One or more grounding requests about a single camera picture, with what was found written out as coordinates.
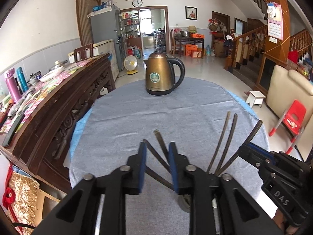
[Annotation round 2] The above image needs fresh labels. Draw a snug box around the black utensil holder cup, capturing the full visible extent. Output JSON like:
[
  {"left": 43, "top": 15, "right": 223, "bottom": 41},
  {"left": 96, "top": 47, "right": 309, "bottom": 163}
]
[{"left": 178, "top": 195, "right": 191, "bottom": 213}]

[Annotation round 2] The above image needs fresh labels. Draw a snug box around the person right hand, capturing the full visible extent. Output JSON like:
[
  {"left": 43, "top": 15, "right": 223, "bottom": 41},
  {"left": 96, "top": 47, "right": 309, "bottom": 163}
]
[{"left": 272, "top": 209, "right": 299, "bottom": 235}]

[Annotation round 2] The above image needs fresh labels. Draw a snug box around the red plastic child chair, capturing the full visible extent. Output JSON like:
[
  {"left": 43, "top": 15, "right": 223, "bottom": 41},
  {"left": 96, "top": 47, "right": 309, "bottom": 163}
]
[{"left": 268, "top": 100, "right": 306, "bottom": 155}]

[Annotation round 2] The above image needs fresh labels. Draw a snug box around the grey tablecloth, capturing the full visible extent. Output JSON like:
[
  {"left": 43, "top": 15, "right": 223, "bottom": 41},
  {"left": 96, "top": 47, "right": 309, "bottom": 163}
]
[{"left": 69, "top": 78, "right": 262, "bottom": 234}]

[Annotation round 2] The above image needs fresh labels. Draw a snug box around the small white stool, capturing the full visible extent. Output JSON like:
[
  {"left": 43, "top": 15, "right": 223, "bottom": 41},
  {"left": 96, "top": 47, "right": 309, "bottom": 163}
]
[{"left": 246, "top": 91, "right": 266, "bottom": 108}]

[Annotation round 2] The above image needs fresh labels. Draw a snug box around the red gift bag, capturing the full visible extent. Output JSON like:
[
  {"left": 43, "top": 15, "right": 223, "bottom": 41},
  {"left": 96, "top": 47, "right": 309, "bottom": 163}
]
[{"left": 2, "top": 165, "right": 39, "bottom": 227}]

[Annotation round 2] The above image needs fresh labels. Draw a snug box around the beige sofa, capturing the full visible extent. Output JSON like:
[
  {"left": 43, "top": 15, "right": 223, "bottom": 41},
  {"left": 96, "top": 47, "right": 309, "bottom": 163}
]
[{"left": 266, "top": 65, "right": 313, "bottom": 159}]

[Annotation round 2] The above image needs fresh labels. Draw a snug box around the carved wooden sideboard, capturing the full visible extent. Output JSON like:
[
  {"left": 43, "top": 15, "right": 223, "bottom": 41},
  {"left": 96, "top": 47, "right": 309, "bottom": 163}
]
[{"left": 1, "top": 54, "right": 115, "bottom": 193}]

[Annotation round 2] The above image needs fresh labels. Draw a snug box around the wooden stair railing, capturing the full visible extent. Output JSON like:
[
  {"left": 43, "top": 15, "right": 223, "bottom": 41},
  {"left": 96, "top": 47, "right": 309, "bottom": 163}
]
[{"left": 224, "top": 25, "right": 312, "bottom": 70}]

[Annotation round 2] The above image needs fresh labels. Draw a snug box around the black smartphone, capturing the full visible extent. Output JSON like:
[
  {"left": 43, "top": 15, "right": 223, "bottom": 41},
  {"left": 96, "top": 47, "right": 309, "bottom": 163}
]
[{"left": 2, "top": 114, "right": 25, "bottom": 147}]

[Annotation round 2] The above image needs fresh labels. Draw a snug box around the bronze electric kettle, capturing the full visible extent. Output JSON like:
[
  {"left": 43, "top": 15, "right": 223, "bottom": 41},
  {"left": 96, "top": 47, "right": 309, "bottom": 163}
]
[{"left": 144, "top": 49, "right": 185, "bottom": 96}]

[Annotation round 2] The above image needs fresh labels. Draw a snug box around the dark wooden side table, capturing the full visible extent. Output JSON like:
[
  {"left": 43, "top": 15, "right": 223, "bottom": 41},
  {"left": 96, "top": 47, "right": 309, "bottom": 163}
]
[{"left": 174, "top": 35, "right": 205, "bottom": 58}]

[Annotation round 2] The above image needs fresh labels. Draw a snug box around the purple thermos bottle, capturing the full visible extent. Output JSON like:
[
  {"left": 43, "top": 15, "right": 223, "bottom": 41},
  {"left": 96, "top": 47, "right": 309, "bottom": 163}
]
[{"left": 4, "top": 69, "right": 21, "bottom": 103}]

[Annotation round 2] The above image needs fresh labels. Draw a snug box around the blue thermos bottle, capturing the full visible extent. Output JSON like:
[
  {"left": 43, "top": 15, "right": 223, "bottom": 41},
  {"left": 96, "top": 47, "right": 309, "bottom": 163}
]
[{"left": 16, "top": 67, "right": 29, "bottom": 92}]

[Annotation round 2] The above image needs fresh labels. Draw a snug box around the small white electric fan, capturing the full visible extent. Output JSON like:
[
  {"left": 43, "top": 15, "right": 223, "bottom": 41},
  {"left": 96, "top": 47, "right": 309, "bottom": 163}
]
[{"left": 124, "top": 55, "right": 138, "bottom": 75}]

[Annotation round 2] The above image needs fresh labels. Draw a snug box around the grey refrigerator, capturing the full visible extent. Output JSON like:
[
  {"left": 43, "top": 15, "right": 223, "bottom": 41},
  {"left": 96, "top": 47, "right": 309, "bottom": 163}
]
[{"left": 87, "top": 5, "right": 127, "bottom": 71}]

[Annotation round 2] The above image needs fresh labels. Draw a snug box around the wall calendar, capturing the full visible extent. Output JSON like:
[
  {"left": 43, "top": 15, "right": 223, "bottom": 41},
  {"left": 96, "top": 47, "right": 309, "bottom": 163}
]
[{"left": 267, "top": 2, "right": 283, "bottom": 40}]

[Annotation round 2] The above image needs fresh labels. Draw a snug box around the framed wall picture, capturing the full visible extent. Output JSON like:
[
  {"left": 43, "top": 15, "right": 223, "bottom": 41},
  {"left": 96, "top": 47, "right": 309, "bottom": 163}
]
[{"left": 185, "top": 6, "right": 197, "bottom": 20}]

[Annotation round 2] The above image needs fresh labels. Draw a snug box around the round wall clock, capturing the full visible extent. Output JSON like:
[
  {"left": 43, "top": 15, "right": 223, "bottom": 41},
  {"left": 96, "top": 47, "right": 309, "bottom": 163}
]
[{"left": 132, "top": 0, "right": 143, "bottom": 7}]

